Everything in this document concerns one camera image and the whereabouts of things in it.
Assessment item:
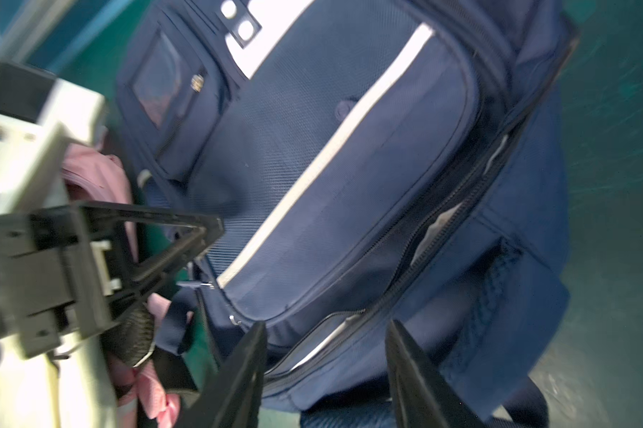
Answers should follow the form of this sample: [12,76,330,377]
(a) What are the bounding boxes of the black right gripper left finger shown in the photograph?
[176,322,267,427]

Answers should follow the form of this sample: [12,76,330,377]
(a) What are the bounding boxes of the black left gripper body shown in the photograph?
[0,205,117,358]

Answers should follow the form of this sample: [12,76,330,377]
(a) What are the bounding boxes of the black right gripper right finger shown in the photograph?
[385,320,485,427]

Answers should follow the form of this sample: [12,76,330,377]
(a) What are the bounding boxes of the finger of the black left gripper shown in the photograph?
[80,203,225,321]

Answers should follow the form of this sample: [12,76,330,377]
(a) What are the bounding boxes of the pink backpack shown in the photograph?
[61,141,194,428]

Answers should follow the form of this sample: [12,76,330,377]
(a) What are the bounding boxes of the navy blue backpack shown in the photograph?
[116,1,576,427]

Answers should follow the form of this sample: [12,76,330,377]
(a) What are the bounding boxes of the beige and navy backpack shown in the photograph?
[0,333,119,427]

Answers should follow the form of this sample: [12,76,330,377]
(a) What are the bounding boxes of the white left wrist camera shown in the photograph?
[0,62,106,215]

